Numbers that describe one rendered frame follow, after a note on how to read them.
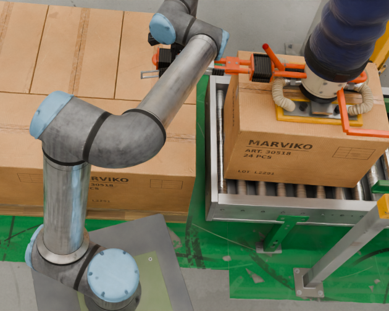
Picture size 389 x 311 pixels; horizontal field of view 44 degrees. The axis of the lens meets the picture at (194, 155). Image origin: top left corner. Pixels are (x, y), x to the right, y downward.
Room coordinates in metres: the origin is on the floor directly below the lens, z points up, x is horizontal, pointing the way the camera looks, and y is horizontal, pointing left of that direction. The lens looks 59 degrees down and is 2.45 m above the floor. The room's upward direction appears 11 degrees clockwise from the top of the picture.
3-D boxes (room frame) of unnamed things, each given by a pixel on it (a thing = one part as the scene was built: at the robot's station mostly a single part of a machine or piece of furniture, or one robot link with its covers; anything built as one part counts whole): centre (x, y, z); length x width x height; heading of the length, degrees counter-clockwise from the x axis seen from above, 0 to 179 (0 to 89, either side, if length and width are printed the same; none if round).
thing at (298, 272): (0.84, -0.71, 0.01); 0.15 x 0.15 x 0.03; 9
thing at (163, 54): (1.20, 0.17, 1.08); 0.08 x 0.07 x 0.05; 99
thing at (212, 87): (1.24, -0.07, 0.58); 0.70 x 0.03 x 0.06; 9
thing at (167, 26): (1.07, 0.15, 1.39); 0.12 x 0.12 x 0.09; 77
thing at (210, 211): (1.24, -0.06, 0.48); 0.70 x 0.03 x 0.15; 9
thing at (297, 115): (1.19, -0.44, 0.97); 0.34 x 0.10 x 0.05; 99
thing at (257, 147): (1.29, -0.42, 0.75); 0.60 x 0.40 x 0.40; 98
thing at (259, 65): (1.25, -0.18, 1.08); 0.10 x 0.08 x 0.06; 9
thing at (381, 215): (0.84, -0.71, 0.50); 0.07 x 0.07 x 1.00; 9
